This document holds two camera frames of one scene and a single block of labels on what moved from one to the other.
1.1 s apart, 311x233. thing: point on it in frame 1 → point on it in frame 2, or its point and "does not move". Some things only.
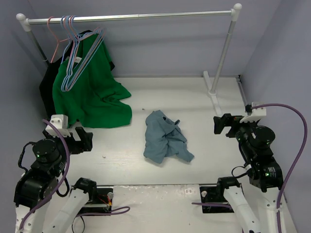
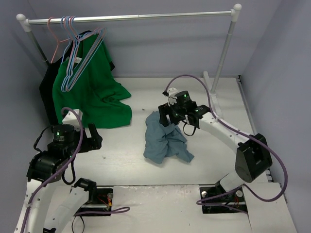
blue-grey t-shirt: [164, 138] does not move
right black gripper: [230, 124] → [168, 111]
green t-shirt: [84, 89] does not move
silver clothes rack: [25, 23] does not move
